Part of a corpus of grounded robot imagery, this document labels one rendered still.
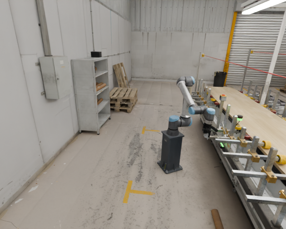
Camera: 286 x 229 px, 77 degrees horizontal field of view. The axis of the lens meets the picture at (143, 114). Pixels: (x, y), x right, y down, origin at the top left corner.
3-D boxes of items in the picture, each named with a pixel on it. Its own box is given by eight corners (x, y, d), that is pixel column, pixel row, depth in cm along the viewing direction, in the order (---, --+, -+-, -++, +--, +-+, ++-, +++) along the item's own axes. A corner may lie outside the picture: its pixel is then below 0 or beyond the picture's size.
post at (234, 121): (226, 152, 218) (234, 116, 201) (225, 151, 221) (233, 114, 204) (229, 152, 218) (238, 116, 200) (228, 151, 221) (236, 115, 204)
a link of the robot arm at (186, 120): (177, 124, 277) (181, 75, 253) (187, 124, 281) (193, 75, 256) (181, 128, 263) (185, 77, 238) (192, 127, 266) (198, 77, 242)
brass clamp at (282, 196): (289, 211, 109) (292, 206, 107) (276, 195, 121) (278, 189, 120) (300, 213, 108) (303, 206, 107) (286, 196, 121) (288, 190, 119)
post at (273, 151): (256, 199, 147) (273, 148, 130) (254, 196, 151) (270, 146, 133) (261, 199, 147) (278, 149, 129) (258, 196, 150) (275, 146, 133)
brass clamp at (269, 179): (267, 182, 132) (269, 177, 130) (258, 171, 145) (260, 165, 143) (276, 183, 132) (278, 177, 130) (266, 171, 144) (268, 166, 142)
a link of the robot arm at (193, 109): (175, 74, 245) (192, 110, 200) (184, 74, 247) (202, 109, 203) (173, 81, 253) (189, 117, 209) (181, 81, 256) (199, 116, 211)
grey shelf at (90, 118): (79, 133, 393) (70, 59, 336) (94, 117, 476) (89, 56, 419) (99, 134, 388) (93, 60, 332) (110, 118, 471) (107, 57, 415)
